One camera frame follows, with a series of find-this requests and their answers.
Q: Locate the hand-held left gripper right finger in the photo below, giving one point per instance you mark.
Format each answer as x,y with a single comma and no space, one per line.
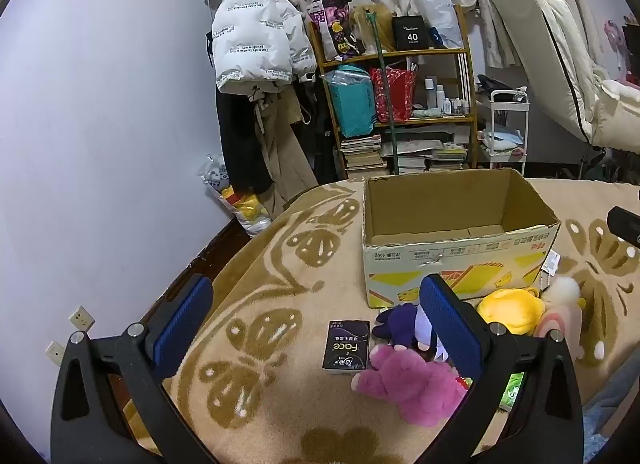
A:
445,324

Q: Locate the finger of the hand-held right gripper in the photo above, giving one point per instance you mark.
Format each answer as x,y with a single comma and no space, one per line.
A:
625,226

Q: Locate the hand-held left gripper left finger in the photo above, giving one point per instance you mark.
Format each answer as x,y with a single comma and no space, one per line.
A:
182,329

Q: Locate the purple plush doll white hair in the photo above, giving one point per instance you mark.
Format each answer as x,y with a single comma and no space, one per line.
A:
400,324

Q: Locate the pink plush bear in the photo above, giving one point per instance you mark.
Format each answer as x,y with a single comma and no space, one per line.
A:
410,384

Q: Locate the cardboard box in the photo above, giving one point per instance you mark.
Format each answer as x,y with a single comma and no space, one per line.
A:
450,254

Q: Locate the green tissue pack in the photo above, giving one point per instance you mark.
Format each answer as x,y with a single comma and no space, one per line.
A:
512,391

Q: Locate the pink rainbow plush white cloud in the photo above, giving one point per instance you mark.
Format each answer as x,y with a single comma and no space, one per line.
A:
560,319

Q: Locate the yellow plush toy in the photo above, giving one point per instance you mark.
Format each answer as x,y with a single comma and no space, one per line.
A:
510,309

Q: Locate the black tissue pack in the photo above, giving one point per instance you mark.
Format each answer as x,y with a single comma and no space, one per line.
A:
345,346

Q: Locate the plastic bag with yellow toys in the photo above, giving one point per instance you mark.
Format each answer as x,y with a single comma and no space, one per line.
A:
245,209

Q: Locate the light blue cloth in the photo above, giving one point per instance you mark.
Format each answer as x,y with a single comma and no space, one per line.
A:
502,138

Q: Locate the person's blue jeans leg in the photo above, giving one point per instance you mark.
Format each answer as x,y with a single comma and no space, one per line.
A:
615,394

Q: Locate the pile of magazines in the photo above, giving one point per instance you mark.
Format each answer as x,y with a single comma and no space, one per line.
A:
425,153

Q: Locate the white trolley cart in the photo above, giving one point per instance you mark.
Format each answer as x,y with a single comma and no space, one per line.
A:
500,96

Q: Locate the stack of books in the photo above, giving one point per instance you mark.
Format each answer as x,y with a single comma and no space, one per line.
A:
362,156

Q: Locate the pink desk fan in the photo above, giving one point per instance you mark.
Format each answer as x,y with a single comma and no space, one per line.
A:
614,38

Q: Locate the black hanging coat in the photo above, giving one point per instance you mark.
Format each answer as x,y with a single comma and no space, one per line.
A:
237,143

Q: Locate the black item on cart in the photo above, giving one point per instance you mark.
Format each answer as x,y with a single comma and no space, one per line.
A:
492,83

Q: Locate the beige hanging trousers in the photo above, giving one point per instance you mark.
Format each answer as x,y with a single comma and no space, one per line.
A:
280,153

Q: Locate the cream recliner chair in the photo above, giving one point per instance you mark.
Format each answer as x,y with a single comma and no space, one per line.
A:
540,33

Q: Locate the white flat boards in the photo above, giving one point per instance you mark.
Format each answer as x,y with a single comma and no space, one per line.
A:
463,83

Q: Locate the black hanging bag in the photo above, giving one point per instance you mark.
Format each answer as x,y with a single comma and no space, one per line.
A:
320,143

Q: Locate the group of cosmetic bottles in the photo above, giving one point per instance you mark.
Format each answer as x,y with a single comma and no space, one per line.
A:
440,101

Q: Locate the red patterned bag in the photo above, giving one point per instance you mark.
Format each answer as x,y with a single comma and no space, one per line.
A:
395,93

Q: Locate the green pole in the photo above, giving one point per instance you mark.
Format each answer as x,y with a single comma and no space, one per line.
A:
387,93

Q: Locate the teal bag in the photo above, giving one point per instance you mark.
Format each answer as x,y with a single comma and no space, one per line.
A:
350,103

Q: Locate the wooden shelf rack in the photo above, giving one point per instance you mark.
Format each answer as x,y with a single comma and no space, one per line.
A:
400,52

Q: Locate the white plastic bag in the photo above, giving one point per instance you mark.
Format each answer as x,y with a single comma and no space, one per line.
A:
440,8

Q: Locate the black square box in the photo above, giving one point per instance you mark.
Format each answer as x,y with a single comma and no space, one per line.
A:
411,33

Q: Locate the blond wig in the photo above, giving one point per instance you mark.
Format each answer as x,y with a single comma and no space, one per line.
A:
380,28

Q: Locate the white puffer jacket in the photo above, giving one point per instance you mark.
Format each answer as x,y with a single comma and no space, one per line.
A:
250,33

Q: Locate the purple printed bag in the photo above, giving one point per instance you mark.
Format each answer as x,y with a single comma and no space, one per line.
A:
335,28

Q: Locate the white wall socket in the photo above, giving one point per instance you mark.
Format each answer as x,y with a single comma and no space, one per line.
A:
55,353
81,319

